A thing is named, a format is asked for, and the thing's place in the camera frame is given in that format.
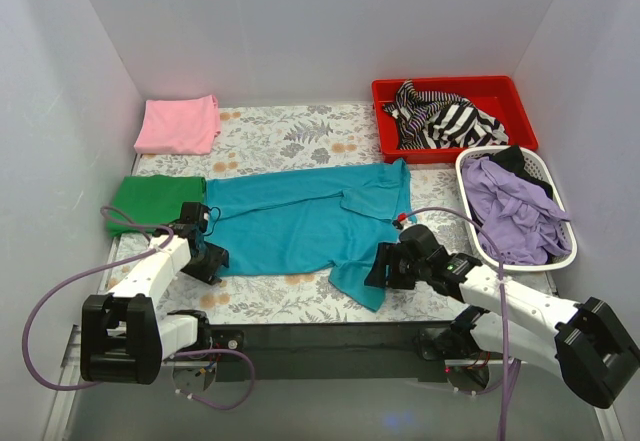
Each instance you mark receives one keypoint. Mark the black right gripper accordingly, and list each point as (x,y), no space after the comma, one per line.
(388,265)

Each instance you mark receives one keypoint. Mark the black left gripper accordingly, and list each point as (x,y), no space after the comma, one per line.
(211,262)

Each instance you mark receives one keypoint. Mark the teal t-shirt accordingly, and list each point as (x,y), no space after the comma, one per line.
(303,221)

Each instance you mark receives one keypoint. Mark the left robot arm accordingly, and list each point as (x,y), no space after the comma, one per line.
(122,340)

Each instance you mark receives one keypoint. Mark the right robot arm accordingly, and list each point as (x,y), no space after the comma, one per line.
(585,344)

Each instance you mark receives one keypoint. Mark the folded green shirt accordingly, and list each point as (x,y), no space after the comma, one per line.
(157,199)

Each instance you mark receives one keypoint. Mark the floral patterned table mat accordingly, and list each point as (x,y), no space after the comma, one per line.
(273,139)

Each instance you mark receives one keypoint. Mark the folded pink shirt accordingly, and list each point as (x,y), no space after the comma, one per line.
(179,127)

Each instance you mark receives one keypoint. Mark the lavender shirt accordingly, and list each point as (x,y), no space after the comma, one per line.
(520,224)

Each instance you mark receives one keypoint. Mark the black white striped shirt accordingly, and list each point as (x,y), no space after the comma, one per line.
(441,120)

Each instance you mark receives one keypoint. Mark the black garment in basket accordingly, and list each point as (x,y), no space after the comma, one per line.
(512,160)

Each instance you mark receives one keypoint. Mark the white perforated laundry basket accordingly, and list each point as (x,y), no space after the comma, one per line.
(535,167)

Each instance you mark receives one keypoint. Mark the red plastic tray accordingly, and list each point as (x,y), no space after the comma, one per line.
(495,95)

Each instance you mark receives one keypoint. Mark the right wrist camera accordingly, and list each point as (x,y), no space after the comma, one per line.
(405,220)

